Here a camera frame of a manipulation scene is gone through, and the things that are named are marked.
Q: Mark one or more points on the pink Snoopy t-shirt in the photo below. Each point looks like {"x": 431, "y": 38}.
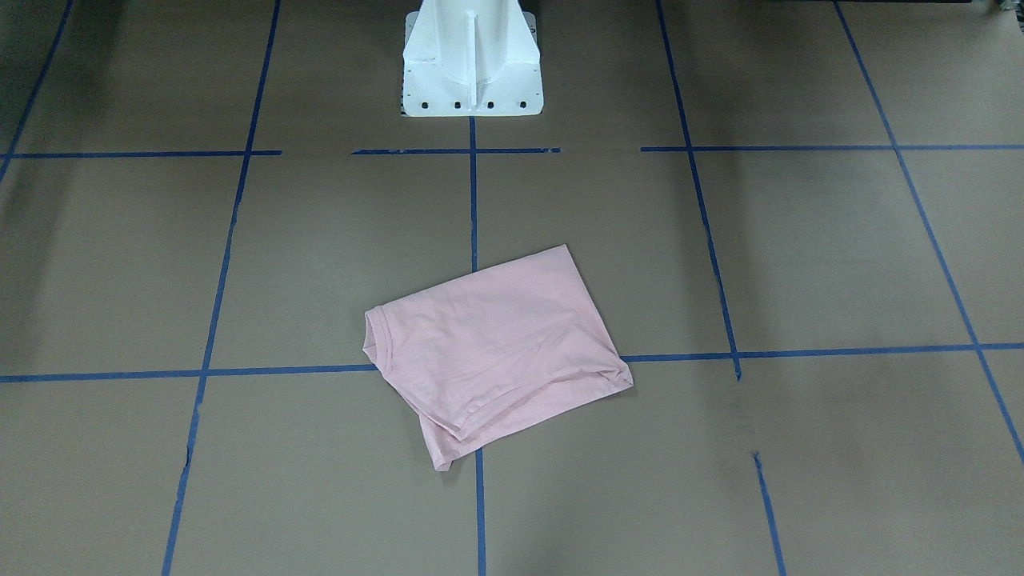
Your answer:
{"x": 490, "y": 354}

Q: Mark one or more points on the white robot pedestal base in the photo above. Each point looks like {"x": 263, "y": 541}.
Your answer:
{"x": 471, "y": 59}

